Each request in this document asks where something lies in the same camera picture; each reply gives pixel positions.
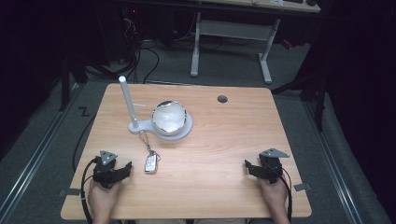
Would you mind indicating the grey tape piece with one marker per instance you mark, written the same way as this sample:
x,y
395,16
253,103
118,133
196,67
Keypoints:
x,y
72,192
302,187

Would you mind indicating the person's right hand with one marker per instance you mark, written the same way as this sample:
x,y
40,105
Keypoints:
x,y
274,194

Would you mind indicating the person's left hand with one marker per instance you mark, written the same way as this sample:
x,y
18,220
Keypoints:
x,y
102,199

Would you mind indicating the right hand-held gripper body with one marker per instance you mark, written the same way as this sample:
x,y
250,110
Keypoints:
x,y
271,168

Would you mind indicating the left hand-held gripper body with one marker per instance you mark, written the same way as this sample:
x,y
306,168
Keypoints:
x,y
104,172

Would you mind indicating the metal floor rail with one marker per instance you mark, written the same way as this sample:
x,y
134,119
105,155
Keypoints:
x,y
34,158
333,161

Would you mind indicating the wooden desk with white legs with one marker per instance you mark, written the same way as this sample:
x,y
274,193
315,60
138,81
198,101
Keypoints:
x,y
233,29

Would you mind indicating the white stand with pole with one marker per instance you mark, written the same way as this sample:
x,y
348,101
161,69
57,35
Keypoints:
x,y
137,127

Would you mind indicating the grey table grommet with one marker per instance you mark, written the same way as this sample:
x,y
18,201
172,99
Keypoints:
x,y
222,99

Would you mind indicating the dark metal stand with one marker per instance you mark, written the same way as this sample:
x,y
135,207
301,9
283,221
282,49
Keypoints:
x,y
314,93
67,81

